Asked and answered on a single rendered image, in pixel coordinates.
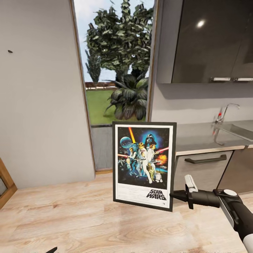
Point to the cabinet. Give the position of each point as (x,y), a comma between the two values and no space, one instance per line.
(206,41)

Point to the drop in sink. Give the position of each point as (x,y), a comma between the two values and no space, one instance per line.
(243,130)

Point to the door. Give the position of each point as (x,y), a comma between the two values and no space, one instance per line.
(7,185)

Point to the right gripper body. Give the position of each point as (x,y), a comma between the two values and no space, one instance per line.
(199,198)

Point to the fixed window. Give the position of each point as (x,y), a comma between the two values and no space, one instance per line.
(116,44)

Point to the poster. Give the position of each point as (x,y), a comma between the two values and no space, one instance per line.
(143,155)

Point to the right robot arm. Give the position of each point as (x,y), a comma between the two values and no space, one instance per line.
(239,216)

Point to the dishwasher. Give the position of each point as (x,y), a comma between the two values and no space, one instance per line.
(206,170)

